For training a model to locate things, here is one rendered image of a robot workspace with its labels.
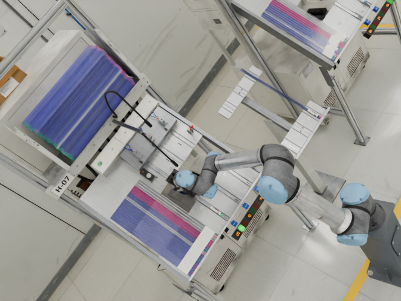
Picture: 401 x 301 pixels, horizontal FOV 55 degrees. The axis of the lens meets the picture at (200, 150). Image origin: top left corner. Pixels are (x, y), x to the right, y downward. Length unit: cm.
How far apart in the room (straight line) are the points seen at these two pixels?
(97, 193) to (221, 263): 97
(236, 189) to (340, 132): 120
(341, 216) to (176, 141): 95
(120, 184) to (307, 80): 144
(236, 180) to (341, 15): 120
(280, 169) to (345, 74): 175
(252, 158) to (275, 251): 119
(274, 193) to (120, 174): 94
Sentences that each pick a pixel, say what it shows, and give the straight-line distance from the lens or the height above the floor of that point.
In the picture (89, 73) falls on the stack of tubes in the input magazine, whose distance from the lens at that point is 194.
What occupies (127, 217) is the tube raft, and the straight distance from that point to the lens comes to 206.
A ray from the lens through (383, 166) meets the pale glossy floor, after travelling 276.
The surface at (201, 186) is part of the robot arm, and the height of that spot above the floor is 108.
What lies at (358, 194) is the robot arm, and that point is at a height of 78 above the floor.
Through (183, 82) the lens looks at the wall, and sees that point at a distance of 407.
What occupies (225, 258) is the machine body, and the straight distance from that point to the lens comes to 264.
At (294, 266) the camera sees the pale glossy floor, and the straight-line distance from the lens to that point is 262.
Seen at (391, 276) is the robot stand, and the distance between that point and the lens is 241.
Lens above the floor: 224
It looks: 38 degrees down
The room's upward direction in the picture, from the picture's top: 44 degrees counter-clockwise
